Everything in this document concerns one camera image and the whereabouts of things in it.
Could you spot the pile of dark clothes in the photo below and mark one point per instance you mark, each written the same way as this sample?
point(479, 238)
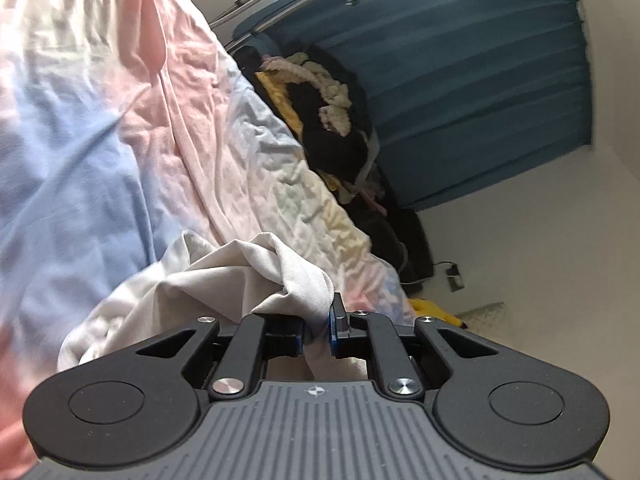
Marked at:
point(330, 145)

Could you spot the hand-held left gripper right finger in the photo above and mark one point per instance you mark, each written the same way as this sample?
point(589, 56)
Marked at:
point(340, 332)

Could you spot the yellow plush toy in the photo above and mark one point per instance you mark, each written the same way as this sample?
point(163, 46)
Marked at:
point(435, 310)

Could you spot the yellow cloth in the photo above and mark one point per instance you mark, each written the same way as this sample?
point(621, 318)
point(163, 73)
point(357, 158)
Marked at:
point(280, 95)

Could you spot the black wall plug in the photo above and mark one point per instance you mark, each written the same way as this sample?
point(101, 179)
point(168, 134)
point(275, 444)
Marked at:
point(455, 277)

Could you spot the wide teal curtain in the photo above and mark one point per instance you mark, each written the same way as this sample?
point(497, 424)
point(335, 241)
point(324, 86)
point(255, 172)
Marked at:
point(475, 85)

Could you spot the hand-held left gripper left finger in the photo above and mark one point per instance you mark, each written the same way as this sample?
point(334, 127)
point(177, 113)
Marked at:
point(285, 332)

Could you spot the white t-shirt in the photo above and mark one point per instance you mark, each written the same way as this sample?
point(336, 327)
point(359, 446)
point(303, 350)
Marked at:
point(225, 280)

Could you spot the pastel patterned bedsheet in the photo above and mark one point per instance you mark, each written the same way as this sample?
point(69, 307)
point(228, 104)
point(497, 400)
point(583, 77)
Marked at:
point(75, 160)

